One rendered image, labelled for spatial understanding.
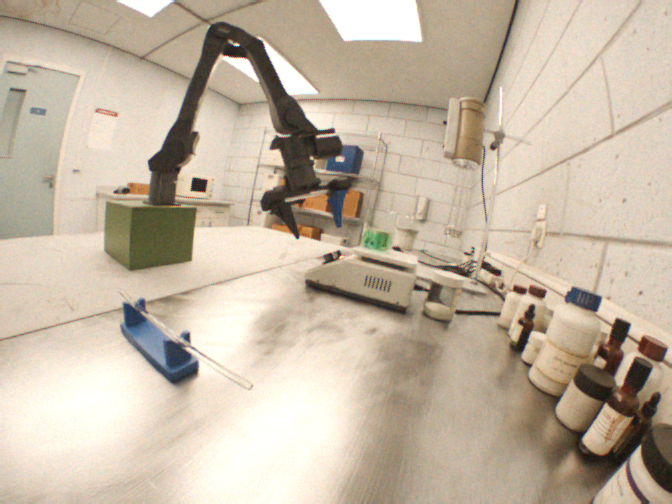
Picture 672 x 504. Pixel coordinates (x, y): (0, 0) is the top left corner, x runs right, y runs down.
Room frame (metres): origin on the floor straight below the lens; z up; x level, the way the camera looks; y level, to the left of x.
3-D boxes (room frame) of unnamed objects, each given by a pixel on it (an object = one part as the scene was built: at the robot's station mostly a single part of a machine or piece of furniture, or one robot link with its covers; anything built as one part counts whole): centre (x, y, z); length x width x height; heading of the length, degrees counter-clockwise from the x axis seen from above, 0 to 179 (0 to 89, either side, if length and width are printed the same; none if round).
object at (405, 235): (1.46, -0.38, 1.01); 0.14 x 0.14 x 0.21
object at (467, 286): (0.79, -0.35, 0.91); 0.30 x 0.20 x 0.01; 71
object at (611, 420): (0.08, -0.27, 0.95); 0.04 x 0.04 x 0.10
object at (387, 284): (0.50, -0.07, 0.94); 0.22 x 0.13 x 0.08; 73
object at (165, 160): (0.42, 0.35, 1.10); 0.09 x 0.07 x 0.06; 28
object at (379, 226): (0.50, -0.08, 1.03); 0.07 x 0.06 x 0.08; 137
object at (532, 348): (0.27, -0.32, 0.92); 0.04 x 0.04 x 0.04
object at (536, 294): (0.35, -0.36, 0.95); 0.06 x 0.06 x 0.10
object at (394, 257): (0.49, -0.10, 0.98); 0.12 x 0.12 x 0.01; 73
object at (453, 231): (0.78, -0.36, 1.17); 0.07 x 0.07 x 0.25
